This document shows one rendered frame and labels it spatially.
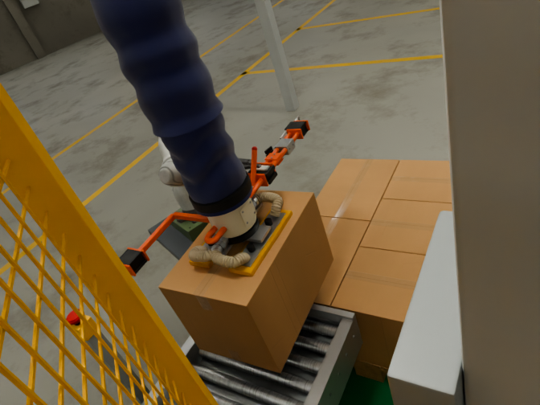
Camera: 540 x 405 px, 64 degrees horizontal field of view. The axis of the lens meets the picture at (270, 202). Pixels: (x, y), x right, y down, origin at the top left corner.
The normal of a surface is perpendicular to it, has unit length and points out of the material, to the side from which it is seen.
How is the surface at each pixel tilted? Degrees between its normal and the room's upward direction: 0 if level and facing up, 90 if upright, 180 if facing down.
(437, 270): 0
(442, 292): 0
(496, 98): 90
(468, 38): 90
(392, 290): 0
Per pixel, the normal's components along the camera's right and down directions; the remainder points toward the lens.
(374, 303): -0.29, -0.78
